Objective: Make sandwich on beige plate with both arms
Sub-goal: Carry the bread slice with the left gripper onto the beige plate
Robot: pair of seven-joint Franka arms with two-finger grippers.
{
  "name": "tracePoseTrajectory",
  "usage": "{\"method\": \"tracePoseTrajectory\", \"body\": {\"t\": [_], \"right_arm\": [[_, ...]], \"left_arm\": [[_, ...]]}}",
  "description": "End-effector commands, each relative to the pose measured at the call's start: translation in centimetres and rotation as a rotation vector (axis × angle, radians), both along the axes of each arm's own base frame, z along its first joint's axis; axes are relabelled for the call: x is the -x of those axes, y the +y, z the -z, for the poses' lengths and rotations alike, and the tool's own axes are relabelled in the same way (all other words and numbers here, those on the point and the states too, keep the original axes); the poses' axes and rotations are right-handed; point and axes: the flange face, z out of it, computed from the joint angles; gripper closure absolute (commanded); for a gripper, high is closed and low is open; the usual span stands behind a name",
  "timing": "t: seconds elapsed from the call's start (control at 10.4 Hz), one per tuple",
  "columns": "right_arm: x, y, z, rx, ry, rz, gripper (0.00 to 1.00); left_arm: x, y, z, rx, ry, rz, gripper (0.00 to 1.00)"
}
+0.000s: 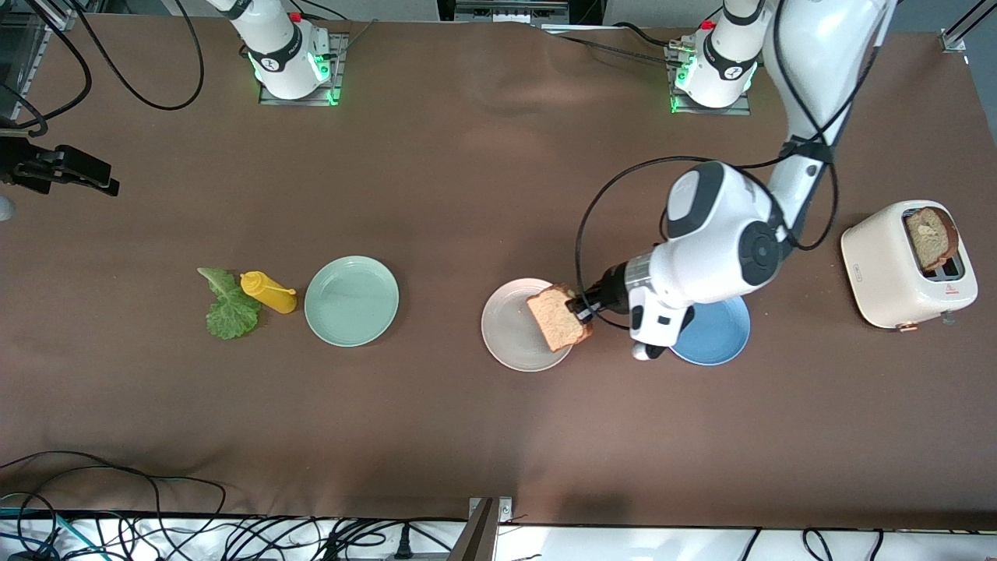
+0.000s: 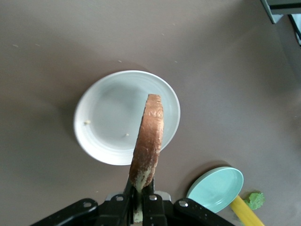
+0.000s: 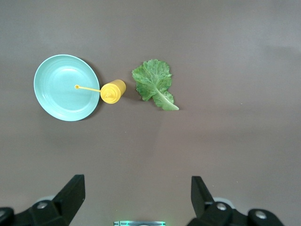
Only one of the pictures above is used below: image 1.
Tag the brown bread slice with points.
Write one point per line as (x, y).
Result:
(931, 238)
(554, 319)

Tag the beige plate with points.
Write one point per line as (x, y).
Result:
(506, 327)

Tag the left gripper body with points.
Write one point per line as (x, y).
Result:
(607, 292)

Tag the white toaster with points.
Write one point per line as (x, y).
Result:
(880, 280)

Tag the metal table clamp bracket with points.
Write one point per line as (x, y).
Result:
(479, 530)

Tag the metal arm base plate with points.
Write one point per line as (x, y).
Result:
(336, 70)
(740, 110)

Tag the aluminium frame profile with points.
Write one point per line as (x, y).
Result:
(62, 15)

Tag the yellow mustard squeeze bottle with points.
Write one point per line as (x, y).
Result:
(269, 294)

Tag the thin black frame strut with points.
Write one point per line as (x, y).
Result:
(966, 19)

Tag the green lettuce leaf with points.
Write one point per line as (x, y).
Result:
(230, 315)

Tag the black power plug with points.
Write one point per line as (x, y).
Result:
(403, 545)

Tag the mint green plate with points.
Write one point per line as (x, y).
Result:
(350, 304)

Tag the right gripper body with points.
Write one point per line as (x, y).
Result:
(31, 167)

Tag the blue plate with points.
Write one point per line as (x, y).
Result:
(720, 347)

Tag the dark equipment box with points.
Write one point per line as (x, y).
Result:
(514, 12)

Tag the aluminium corner bracket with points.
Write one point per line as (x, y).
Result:
(954, 40)

